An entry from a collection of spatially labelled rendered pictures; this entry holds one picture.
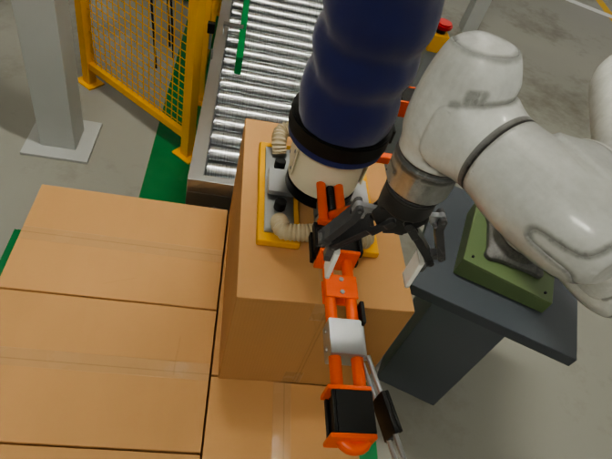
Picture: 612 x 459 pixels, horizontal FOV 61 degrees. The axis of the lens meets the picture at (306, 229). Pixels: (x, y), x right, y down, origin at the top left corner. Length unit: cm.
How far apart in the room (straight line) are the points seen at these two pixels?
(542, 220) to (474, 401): 184
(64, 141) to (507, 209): 240
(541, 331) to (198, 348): 95
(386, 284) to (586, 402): 159
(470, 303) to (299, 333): 55
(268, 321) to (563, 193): 79
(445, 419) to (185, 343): 116
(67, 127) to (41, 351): 141
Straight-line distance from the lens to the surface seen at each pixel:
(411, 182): 65
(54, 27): 239
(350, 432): 84
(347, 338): 92
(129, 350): 148
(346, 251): 101
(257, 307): 113
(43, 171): 269
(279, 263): 116
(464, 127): 57
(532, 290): 161
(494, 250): 159
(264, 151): 137
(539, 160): 55
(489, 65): 57
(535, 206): 54
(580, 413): 260
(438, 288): 153
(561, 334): 166
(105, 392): 143
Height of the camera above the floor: 186
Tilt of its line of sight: 47 degrees down
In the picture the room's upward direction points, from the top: 19 degrees clockwise
